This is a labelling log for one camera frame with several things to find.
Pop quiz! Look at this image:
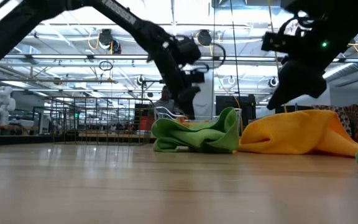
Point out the white building column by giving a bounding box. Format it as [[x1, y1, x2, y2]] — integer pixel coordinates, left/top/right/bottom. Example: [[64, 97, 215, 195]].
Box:
[[194, 67, 216, 118]]

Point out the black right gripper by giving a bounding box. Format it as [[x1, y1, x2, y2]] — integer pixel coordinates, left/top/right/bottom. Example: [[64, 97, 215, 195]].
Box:
[[266, 60, 328, 111]]

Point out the white robot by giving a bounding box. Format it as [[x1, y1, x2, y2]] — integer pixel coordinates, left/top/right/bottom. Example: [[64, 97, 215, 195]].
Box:
[[0, 86, 17, 125]]

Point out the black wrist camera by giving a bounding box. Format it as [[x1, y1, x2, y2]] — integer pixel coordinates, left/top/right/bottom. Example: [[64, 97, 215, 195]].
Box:
[[175, 37, 203, 67], [261, 30, 295, 54]]

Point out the clear plastic basket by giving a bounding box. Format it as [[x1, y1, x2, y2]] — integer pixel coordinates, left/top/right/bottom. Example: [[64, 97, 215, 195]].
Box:
[[154, 106, 242, 126]]

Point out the black screen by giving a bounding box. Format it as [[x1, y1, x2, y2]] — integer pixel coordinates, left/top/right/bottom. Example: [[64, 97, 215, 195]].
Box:
[[215, 95, 257, 121]]

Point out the black ceiling cable reel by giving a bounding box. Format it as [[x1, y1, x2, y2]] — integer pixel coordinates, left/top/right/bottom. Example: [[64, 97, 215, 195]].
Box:
[[196, 29, 213, 47], [98, 28, 114, 47]]

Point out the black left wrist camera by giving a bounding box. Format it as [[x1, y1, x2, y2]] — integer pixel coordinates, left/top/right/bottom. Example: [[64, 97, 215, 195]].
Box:
[[175, 37, 203, 67]]

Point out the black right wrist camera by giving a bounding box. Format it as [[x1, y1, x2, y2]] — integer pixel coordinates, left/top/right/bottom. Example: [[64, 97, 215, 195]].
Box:
[[261, 30, 295, 54]]

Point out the black wire basket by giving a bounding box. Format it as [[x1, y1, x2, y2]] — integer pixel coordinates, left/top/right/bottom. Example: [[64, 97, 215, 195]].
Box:
[[45, 96, 155, 146]]

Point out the long ceiling light strip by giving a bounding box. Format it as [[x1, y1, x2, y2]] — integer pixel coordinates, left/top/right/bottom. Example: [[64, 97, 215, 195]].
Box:
[[3, 54, 358, 63]]

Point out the patterned fabric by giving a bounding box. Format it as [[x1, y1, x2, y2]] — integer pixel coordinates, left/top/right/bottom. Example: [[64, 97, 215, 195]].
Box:
[[312, 104, 358, 144]]

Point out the red box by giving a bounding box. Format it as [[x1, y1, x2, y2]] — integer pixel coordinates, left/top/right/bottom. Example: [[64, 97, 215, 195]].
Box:
[[140, 116, 155, 131]]

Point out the person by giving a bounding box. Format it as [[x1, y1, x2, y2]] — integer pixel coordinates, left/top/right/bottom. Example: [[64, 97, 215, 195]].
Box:
[[154, 85, 180, 114]]

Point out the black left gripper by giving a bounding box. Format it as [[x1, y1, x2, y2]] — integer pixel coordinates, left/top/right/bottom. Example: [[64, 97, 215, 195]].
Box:
[[158, 51, 205, 121]]

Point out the black coiled cable loop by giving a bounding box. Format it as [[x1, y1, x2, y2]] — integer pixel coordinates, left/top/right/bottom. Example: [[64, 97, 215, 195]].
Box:
[[98, 60, 114, 72]]

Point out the black hanging cable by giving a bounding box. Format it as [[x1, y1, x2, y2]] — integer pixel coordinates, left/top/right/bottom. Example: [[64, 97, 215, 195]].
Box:
[[229, 0, 241, 96]]

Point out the orange microfiber towel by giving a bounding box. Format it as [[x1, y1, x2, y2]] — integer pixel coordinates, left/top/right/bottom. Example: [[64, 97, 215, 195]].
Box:
[[175, 116, 220, 128], [237, 109, 358, 158]]

